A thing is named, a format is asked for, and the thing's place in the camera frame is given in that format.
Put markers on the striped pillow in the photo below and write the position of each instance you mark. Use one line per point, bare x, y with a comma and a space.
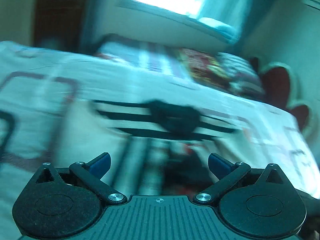
244, 79

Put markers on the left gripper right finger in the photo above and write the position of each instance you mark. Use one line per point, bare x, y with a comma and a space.
228, 175

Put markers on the striped knit sweater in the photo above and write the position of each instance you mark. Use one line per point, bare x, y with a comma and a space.
170, 134

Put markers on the patterned white bed sheet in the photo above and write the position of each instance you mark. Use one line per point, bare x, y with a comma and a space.
56, 99

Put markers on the white bedding on sill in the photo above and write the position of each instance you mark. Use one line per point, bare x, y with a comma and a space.
230, 33

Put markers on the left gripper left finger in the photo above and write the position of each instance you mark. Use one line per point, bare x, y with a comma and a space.
90, 175

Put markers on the red heart headboard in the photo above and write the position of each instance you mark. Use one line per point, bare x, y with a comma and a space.
281, 88

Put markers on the blue left curtain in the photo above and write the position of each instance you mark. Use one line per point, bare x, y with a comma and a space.
92, 30

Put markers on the blue right curtain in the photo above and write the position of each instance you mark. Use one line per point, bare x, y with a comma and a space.
259, 8

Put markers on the blue curtain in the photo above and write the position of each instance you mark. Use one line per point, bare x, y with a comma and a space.
92, 30
259, 8

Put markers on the dark wooden door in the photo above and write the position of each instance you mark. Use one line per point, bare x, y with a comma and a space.
57, 24

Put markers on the red folded blanket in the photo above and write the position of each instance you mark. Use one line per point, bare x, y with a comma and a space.
204, 68

